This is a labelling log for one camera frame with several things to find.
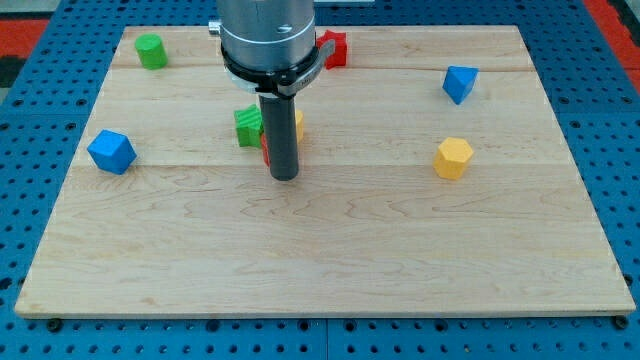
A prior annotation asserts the yellow hexagon block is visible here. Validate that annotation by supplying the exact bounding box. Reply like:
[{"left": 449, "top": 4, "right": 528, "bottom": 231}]
[{"left": 433, "top": 137, "right": 474, "bottom": 180}]

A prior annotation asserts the green cylinder block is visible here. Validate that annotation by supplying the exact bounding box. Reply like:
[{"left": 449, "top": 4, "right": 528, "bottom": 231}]
[{"left": 134, "top": 33, "right": 168, "bottom": 70}]

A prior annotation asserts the red star block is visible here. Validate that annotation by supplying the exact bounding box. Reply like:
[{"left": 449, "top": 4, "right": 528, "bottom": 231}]
[{"left": 316, "top": 30, "right": 348, "bottom": 70}]

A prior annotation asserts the yellow heart block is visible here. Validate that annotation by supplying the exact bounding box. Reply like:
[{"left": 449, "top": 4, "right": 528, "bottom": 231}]
[{"left": 295, "top": 109, "right": 304, "bottom": 143}]

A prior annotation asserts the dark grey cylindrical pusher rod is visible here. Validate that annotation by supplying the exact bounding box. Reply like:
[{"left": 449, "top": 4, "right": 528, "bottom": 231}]
[{"left": 259, "top": 96, "right": 299, "bottom": 181}]

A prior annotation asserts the blue cube block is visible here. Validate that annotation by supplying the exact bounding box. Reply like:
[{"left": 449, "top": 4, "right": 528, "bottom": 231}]
[{"left": 87, "top": 129, "right": 137, "bottom": 175}]

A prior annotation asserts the red block behind rod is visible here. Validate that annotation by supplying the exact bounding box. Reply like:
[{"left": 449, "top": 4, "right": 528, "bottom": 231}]
[{"left": 260, "top": 133, "right": 270, "bottom": 167}]

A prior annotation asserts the green star block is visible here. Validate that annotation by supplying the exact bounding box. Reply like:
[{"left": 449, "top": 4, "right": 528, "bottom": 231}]
[{"left": 234, "top": 104, "right": 263, "bottom": 148}]

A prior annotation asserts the blue triangular block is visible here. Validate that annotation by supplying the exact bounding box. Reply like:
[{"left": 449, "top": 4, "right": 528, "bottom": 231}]
[{"left": 442, "top": 66, "right": 479, "bottom": 105}]

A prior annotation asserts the wooden board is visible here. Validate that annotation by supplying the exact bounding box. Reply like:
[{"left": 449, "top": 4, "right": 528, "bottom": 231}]
[{"left": 15, "top": 25, "right": 636, "bottom": 319}]

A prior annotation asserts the black clamp ring with lever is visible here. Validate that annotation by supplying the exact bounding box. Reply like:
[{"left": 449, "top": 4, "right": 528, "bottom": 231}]
[{"left": 220, "top": 38, "right": 336, "bottom": 97}]

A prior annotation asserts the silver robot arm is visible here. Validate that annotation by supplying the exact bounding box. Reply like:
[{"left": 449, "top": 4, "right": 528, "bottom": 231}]
[{"left": 216, "top": 0, "right": 333, "bottom": 181}]

